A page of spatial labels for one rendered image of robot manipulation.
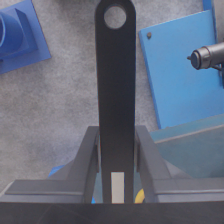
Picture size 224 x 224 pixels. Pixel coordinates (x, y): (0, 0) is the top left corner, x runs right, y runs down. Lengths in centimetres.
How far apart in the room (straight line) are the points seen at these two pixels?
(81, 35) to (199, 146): 119
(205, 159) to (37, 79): 134
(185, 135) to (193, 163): 6
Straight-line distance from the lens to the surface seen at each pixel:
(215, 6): 139
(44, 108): 150
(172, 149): 31
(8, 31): 121
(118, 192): 17
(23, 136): 169
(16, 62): 153
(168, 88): 127
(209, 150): 34
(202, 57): 89
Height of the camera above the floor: 131
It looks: 73 degrees down
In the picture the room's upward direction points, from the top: 177 degrees counter-clockwise
